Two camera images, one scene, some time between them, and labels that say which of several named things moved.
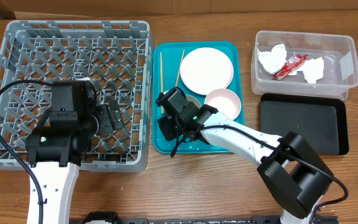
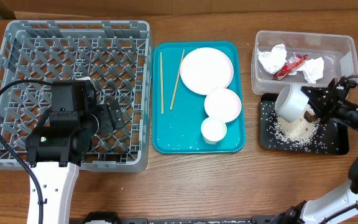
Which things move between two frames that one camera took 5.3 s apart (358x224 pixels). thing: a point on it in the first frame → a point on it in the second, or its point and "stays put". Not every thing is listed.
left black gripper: (110, 118) stays put
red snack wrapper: (290, 66) stays put
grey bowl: (192, 99) → (291, 102)
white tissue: (273, 60) stays put
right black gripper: (167, 134) → (322, 97)
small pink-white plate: (225, 101) stays put
